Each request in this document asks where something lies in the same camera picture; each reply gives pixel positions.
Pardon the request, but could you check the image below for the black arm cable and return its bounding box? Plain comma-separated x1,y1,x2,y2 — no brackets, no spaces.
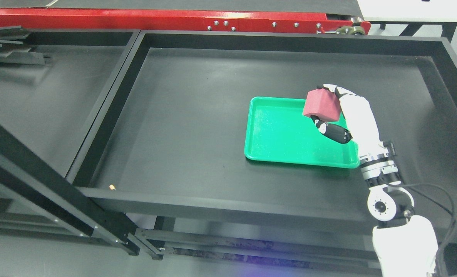
382,140,457,277

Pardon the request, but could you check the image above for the red conveyor frame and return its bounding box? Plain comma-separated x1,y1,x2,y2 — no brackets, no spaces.
0,8,371,34

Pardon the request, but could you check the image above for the black metal shelf left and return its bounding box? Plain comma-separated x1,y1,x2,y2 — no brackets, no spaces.
0,30,145,256

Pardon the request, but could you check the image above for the black metal shelf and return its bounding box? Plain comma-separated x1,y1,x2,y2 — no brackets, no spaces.
0,30,145,256
69,30,457,259

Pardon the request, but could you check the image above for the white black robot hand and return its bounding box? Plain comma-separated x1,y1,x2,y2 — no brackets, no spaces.
310,84,390,162

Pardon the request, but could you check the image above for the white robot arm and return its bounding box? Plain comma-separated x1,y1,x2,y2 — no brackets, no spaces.
358,140,438,277

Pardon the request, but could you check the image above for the pink foam block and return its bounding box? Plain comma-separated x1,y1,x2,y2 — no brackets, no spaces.
302,89,341,122

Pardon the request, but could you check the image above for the green plastic tray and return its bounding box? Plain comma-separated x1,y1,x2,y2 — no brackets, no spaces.
244,97,359,169

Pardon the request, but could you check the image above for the black metal shelf right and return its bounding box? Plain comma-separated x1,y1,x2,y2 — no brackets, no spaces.
69,30,457,259

